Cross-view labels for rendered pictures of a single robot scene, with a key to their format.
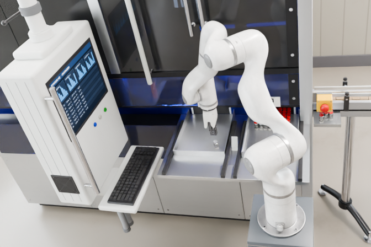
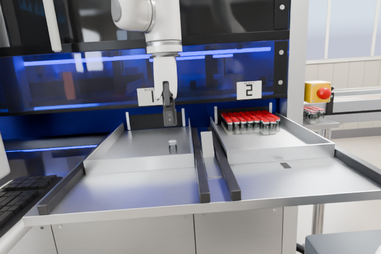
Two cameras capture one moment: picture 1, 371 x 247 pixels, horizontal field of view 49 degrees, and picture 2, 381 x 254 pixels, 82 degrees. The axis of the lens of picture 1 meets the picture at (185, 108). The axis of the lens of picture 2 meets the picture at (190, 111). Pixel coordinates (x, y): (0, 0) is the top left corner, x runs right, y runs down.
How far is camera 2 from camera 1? 1.52 m
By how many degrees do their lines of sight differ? 30
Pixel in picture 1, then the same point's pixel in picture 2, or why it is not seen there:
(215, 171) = (180, 191)
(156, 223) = not seen: outside the picture
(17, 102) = not seen: outside the picture
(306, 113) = (295, 108)
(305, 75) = (297, 41)
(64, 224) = not seen: outside the picture
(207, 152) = (159, 160)
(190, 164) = (119, 185)
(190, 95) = not seen: outside the picture
